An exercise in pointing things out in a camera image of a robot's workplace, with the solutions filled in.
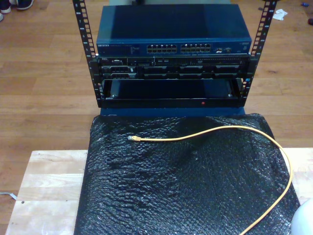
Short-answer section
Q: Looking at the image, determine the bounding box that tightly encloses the yellow network cable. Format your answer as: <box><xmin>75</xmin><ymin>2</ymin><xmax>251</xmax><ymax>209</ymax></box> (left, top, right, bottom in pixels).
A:
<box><xmin>127</xmin><ymin>125</ymin><xmax>293</xmax><ymax>235</ymax></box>

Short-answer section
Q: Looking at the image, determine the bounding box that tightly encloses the black rack shelf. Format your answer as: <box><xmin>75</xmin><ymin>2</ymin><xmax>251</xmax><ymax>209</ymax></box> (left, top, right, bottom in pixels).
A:
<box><xmin>100</xmin><ymin>78</ymin><xmax>246</xmax><ymax>109</ymax></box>

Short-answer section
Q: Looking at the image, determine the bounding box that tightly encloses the black rack server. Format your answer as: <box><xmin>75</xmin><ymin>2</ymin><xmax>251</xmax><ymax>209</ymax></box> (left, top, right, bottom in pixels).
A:
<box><xmin>97</xmin><ymin>55</ymin><xmax>250</xmax><ymax>80</ymax></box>

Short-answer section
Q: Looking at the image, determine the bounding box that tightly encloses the black bubble mat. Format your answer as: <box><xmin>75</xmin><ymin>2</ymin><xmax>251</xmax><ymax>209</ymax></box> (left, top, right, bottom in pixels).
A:
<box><xmin>73</xmin><ymin>112</ymin><xmax>302</xmax><ymax>235</ymax></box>

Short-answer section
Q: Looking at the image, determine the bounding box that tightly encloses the white crumpled paper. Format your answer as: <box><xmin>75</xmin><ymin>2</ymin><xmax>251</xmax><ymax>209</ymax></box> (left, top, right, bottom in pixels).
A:
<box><xmin>272</xmin><ymin>9</ymin><xmax>289</xmax><ymax>22</ymax></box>

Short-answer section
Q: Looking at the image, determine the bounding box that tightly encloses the grey flat strip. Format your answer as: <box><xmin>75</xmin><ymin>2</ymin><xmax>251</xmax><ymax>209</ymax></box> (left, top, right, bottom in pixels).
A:
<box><xmin>0</xmin><ymin>191</ymin><xmax>19</xmax><ymax>200</ymax></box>

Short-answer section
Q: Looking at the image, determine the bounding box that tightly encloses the person's dark shoe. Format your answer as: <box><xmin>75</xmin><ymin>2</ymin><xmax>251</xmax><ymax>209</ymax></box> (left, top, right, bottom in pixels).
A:
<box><xmin>16</xmin><ymin>0</ymin><xmax>35</xmax><ymax>11</ymax></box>

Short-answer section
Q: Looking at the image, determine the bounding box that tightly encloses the blue base plate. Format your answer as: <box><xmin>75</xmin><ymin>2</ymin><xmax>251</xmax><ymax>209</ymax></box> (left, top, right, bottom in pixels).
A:
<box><xmin>99</xmin><ymin>106</ymin><xmax>246</xmax><ymax>118</ymax></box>

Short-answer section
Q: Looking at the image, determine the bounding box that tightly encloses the blue network switch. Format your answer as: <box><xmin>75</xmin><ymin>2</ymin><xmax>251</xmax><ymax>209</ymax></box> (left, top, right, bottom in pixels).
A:
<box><xmin>96</xmin><ymin>4</ymin><xmax>253</xmax><ymax>55</ymax></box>

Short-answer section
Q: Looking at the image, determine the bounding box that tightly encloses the black perforated rack post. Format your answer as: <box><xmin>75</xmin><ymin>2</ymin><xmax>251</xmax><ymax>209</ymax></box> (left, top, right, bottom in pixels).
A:
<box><xmin>241</xmin><ymin>0</ymin><xmax>279</xmax><ymax>108</ymax></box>
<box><xmin>72</xmin><ymin>0</ymin><xmax>104</xmax><ymax>109</ymax></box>

